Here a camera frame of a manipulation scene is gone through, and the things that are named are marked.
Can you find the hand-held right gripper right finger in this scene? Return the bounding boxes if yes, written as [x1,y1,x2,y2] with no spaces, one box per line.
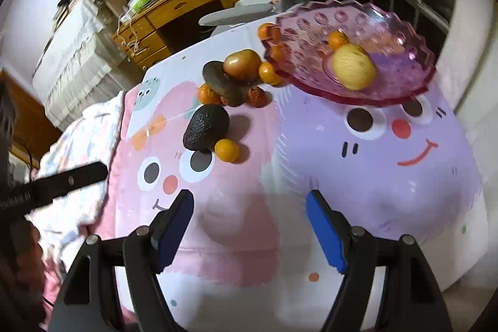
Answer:
[305,190,454,332]

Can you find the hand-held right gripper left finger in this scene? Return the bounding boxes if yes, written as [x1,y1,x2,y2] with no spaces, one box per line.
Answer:
[49,189,195,332]

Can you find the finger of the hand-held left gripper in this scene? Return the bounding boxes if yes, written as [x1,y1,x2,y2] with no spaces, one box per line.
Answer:
[50,161,109,200]

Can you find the small orange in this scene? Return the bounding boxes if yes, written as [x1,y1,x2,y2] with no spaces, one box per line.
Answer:
[257,23,278,42]
[270,44,289,62]
[215,138,240,163]
[198,82,222,105]
[328,31,350,49]
[259,62,283,86]

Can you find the dark avocado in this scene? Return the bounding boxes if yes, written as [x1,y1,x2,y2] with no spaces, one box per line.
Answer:
[183,104,230,152]

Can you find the red wrinkled fruit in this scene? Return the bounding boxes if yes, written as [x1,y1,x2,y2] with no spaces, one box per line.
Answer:
[246,85,269,108]

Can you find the dark green cucumber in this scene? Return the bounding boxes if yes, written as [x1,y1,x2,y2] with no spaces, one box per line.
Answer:
[202,61,250,107]

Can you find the yellow-brown apple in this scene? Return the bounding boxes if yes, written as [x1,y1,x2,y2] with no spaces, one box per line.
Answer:
[223,49,262,83]

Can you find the pink glass fruit bowl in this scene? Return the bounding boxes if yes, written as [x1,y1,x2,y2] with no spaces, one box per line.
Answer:
[261,0,437,107]

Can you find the white floral quilt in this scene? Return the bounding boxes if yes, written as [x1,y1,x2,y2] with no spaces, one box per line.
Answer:
[23,91,125,317]

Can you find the brown wooden cabinet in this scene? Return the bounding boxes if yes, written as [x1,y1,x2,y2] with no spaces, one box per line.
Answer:
[0,69,63,161]

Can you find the printed cartoon tablecloth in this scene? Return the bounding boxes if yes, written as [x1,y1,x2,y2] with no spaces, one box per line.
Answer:
[93,11,487,332]

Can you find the white cloth-covered appliance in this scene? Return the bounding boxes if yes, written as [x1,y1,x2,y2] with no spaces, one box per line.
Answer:
[33,0,144,130]

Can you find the yellow netted melon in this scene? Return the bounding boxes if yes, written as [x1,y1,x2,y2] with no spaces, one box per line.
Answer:
[332,43,377,91]

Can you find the wooden desk with drawers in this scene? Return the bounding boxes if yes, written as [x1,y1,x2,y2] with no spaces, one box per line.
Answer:
[113,0,273,68]

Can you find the grey office chair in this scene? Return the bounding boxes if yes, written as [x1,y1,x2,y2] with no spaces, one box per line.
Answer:
[198,0,283,35]

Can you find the white cable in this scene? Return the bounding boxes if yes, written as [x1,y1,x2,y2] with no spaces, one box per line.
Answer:
[117,17,145,57]

